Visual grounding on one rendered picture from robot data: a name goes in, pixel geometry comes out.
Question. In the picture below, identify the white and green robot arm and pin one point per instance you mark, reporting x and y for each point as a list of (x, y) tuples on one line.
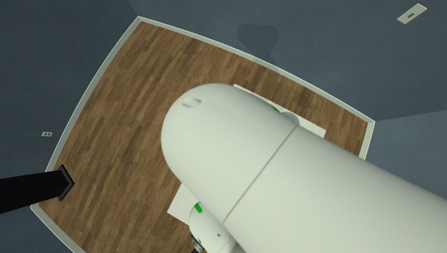
[(265, 184)]

